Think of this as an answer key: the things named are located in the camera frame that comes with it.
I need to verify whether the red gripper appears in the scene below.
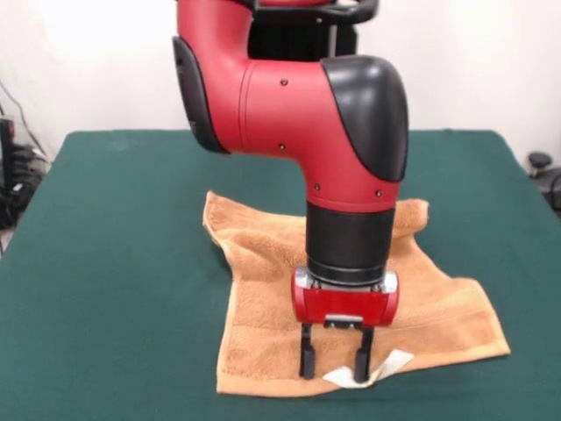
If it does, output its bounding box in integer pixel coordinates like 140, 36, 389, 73
290, 266, 401, 384

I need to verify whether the orange terry towel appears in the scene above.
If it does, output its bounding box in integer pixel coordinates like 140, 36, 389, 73
201, 189, 512, 390

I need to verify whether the dark green table cloth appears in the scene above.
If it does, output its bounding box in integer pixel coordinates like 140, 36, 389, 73
0, 128, 561, 421

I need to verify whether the black office chair base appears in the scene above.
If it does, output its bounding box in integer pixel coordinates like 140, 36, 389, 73
527, 151, 561, 195

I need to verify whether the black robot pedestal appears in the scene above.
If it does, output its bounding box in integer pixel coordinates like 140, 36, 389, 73
245, 0, 379, 61

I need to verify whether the black equipment with cables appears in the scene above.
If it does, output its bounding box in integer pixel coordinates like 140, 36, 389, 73
0, 116, 50, 230

